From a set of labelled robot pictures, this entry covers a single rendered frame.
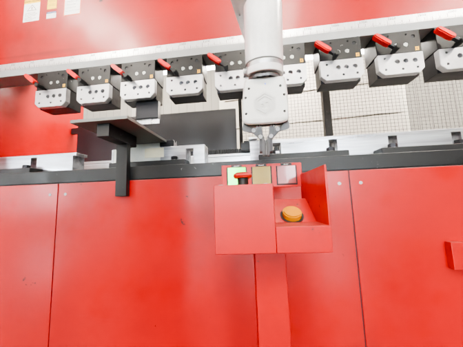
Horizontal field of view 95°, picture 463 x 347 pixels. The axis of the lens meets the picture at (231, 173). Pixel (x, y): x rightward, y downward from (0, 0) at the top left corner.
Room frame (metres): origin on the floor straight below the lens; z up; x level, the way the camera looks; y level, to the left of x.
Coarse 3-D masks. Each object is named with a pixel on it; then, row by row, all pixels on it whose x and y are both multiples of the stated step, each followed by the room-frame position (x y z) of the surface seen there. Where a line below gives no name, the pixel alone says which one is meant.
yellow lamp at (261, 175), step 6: (252, 168) 0.53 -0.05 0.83; (258, 168) 0.53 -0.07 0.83; (264, 168) 0.53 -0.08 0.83; (252, 174) 0.53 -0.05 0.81; (258, 174) 0.53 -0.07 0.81; (264, 174) 0.53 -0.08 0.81; (270, 174) 0.53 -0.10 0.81; (258, 180) 0.53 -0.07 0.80; (264, 180) 0.53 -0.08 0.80; (270, 180) 0.52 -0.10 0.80
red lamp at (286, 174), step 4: (280, 168) 0.52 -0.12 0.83; (284, 168) 0.52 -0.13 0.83; (288, 168) 0.52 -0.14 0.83; (292, 168) 0.52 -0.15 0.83; (280, 172) 0.52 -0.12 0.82; (284, 172) 0.52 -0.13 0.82; (288, 172) 0.52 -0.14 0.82; (292, 172) 0.52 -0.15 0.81; (280, 176) 0.52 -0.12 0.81; (284, 176) 0.52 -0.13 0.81; (288, 176) 0.52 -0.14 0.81; (292, 176) 0.52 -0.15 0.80; (280, 180) 0.52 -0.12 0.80; (284, 180) 0.52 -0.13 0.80; (288, 180) 0.52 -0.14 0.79; (292, 180) 0.52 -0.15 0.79
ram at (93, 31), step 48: (0, 0) 0.91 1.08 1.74; (96, 0) 0.85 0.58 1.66; (144, 0) 0.83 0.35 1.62; (192, 0) 0.80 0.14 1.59; (288, 0) 0.75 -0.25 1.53; (336, 0) 0.73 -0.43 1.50; (384, 0) 0.71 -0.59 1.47; (432, 0) 0.70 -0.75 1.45; (0, 48) 0.91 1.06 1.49; (48, 48) 0.88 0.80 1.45; (96, 48) 0.85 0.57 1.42; (192, 48) 0.80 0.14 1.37; (240, 48) 0.78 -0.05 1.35
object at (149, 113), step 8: (136, 104) 0.86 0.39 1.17; (144, 104) 0.86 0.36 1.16; (152, 104) 0.85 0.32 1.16; (160, 104) 0.87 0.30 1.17; (136, 112) 0.86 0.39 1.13; (144, 112) 0.86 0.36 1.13; (152, 112) 0.85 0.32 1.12; (160, 112) 0.87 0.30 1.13; (144, 120) 0.87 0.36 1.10; (152, 120) 0.86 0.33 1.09
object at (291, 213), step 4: (284, 208) 0.45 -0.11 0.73; (288, 208) 0.45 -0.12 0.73; (292, 208) 0.45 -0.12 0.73; (296, 208) 0.45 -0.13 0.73; (284, 212) 0.44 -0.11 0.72; (288, 212) 0.44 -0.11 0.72; (292, 212) 0.44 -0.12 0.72; (296, 212) 0.44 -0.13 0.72; (300, 212) 0.44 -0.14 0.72; (284, 216) 0.44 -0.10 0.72; (288, 216) 0.43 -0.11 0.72; (292, 216) 0.43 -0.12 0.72; (296, 216) 0.43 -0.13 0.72; (300, 216) 0.43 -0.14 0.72; (292, 220) 0.43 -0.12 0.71; (296, 220) 0.43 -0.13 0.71
